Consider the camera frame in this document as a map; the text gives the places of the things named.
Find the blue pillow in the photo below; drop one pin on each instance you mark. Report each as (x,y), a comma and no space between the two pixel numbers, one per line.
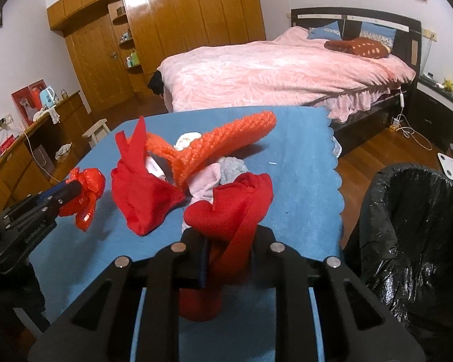
(326,31)
(379,33)

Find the white cloth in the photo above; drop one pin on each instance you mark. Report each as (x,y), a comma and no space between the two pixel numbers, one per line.
(153,167)

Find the red dotted pillow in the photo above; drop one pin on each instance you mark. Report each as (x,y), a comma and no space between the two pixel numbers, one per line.
(358,47)

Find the bedside wall socket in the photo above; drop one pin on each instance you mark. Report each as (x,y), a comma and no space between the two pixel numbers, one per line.
(429,34)

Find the small white stool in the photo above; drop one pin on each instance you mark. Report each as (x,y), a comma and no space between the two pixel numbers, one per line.
(96,130)

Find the yellow toy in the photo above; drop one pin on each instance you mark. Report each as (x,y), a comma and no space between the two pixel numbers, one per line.
(448,85)

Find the dark cloth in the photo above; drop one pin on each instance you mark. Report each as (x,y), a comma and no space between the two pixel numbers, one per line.
(156,83)

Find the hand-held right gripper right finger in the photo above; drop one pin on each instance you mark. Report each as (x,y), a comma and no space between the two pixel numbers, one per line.
(266,260)

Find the dark bed frame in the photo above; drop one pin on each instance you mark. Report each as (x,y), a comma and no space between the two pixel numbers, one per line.
(404,26)

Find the green bottle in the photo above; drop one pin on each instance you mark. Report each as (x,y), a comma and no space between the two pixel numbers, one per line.
(134,58)

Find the black nightstand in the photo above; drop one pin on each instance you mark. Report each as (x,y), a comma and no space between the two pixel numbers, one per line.
(434,117)

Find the blue tablecloth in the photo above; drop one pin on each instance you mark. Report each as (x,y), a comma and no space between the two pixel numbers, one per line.
(298,166)

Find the small red box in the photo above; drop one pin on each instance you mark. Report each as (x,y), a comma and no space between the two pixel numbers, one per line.
(7,145)

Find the white bathroom scale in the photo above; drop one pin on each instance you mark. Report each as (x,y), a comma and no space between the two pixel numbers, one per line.
(452,169)

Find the crumpled red cloth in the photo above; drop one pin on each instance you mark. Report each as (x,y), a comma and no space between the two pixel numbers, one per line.
(139,192)

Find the black trash bag bin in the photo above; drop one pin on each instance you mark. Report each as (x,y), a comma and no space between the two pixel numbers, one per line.
(411,241)

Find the light blue kettle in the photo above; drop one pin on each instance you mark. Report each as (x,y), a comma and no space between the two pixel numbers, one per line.
(48,97)

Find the bed with pink cover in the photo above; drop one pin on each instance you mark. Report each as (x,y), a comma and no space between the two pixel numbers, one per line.
(256,75)

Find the wooden dresser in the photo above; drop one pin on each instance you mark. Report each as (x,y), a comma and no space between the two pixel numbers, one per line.
(71,117)

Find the long red cloth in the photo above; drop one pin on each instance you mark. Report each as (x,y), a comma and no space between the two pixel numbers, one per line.
(234,218)

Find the red plastic bag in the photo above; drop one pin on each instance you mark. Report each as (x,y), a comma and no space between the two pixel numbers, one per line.
(88,192)

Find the wooden wardrobe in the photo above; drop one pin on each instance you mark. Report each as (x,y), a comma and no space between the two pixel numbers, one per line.
(181,19)

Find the grey cloth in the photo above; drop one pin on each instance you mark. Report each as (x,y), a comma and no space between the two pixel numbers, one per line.
(232,169)

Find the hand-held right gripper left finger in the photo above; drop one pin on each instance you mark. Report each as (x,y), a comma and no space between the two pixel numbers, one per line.
(202,267)

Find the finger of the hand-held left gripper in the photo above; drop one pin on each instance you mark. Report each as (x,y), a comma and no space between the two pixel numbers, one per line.
(58,201)
(56,190)

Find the white paper ball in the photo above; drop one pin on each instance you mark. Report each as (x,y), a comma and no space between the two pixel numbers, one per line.
(187,141)

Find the pale pink cloth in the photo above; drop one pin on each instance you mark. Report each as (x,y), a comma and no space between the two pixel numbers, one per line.
(205,183)

